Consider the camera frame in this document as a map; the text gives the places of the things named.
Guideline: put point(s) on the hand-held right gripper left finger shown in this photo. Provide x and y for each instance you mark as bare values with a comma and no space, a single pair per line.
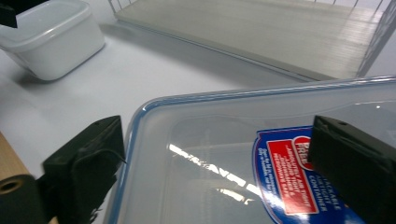
84,168

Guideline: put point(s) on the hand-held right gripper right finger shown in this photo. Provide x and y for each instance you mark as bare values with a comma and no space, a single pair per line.
358,165

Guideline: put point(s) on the white square plastic container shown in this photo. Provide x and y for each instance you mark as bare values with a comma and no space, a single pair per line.
59,46

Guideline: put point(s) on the clear container with blue seal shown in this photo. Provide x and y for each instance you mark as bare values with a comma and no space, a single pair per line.
202,140

